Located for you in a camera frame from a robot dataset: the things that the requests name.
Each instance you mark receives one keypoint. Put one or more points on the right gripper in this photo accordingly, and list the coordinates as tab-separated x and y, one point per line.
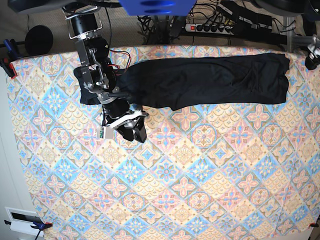
117	116

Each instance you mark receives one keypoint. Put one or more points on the black t-shirt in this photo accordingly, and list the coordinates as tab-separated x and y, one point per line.
182	82

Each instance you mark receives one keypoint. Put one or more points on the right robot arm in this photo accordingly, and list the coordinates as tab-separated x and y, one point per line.
97	76

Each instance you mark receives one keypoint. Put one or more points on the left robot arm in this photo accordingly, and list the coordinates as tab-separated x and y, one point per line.
310	16

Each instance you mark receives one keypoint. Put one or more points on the patterned tablecloth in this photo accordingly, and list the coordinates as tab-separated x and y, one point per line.
238	171

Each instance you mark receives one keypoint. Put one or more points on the white power strip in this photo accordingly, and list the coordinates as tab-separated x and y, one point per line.
208	28

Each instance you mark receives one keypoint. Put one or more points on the blue clamp bottom left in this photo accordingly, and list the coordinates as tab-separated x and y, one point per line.
37	226

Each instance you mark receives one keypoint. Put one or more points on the blue clamp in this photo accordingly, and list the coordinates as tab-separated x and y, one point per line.
37	226
12	45

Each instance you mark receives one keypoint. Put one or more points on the black round stool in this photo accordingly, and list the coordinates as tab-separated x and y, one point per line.
38	41

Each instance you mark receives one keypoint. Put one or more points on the white floor outlet box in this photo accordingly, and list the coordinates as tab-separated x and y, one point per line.
14	214

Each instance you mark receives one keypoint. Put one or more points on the blue clamp top left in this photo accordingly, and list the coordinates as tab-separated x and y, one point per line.
12	45

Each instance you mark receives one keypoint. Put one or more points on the orange clamp bottom right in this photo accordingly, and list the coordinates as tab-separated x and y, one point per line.
314	225

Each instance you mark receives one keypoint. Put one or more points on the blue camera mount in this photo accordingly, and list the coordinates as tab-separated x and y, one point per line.
157	7

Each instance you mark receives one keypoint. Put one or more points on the aluminium frame post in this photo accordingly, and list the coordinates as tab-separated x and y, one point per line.
296	37

